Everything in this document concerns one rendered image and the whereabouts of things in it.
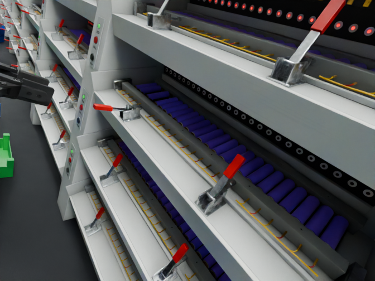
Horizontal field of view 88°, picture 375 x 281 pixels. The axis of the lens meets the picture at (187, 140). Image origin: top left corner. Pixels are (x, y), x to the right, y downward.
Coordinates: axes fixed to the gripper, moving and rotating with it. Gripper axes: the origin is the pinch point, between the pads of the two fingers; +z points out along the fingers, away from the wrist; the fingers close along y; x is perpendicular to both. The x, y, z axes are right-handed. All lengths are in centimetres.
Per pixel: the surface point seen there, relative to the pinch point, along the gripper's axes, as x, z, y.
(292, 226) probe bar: 4.8, 20.8, 36.7
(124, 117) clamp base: 0.1, 15.8, 1.7
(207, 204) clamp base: 1.1, 14.7, 28.2
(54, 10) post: 10, 17, -85
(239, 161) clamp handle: 8.0, 16.4, 27.6
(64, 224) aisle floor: -51, 25, -13
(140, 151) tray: -2.5, 16.0, 10.8
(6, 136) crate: -46, 12, -60
